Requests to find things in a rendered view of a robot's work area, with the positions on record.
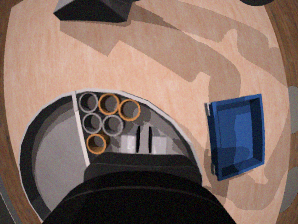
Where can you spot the grey metal ring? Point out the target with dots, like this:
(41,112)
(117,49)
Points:
(84,99)
(108,130)
(87,122)

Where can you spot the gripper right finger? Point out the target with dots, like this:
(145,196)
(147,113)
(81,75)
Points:
(157,143)

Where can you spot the blue tray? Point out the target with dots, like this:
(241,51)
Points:
(239,136)

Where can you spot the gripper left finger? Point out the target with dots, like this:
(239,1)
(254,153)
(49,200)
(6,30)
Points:
(130,142)

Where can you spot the bronze ring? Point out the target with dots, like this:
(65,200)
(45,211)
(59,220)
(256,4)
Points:
(102,100)
(121,106)
(91,145)

